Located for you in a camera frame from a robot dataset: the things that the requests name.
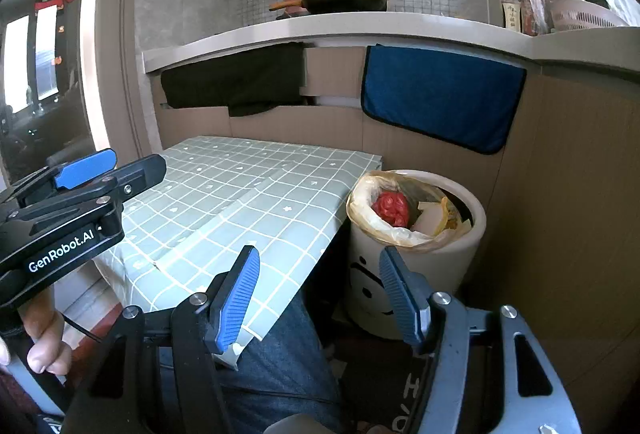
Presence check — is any white round trash bin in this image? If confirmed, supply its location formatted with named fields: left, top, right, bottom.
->
left=346, top=170, right=487, bottom=341

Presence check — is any pink plastic basket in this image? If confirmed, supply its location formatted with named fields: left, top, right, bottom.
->
left=547, top=0, right=640, bottom=32

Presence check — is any blue hanging towel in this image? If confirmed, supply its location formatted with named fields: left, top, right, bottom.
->
left=361, top=44, right=527, bottom=156

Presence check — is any orange capped plastic bottle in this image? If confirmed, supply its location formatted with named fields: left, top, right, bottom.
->
left=520, top=0, right=548, bottom=37

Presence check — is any person's left hand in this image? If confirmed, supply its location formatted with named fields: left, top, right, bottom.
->
left=17, top=286, right=73, bottom=375

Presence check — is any dark sauce bottle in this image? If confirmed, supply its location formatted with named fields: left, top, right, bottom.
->
left=501, top=0, right=522, bottom=32

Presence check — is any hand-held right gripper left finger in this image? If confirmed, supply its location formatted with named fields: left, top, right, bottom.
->
left=60, top=245, right=262, bottom=434

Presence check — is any black hanging cloth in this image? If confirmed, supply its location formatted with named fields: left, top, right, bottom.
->
left=160, top=42, right=307, bottom=117

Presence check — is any yellow snack packet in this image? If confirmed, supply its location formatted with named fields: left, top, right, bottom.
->
left=411, top=196, right=472, bottom=235

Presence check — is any thin black cable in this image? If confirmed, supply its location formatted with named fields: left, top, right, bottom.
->
left=62, top=314, right=103, bottom=345

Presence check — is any green checked tablecloth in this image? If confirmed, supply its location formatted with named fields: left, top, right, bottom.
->
left=92, top=135, right=385, bottom=371

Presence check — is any white kitchen counter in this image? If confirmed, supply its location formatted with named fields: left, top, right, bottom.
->
left=142, top=11, right=640, bottom=75

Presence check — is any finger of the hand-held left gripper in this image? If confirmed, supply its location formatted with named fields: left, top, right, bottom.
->
left=0, top=154, right=168, bottom=235
left=10, top=148, right=118, bottom=207

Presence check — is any red wrapper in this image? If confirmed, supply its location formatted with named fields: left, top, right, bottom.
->
left=374, top=191, right=413, bottom=229

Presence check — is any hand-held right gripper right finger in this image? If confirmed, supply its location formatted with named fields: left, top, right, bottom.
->
left=378, top=245, right=586, bottom=434

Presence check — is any person's leg in jeans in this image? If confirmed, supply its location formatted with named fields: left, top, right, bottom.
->
left=160, top=289, right=346, bottom=434

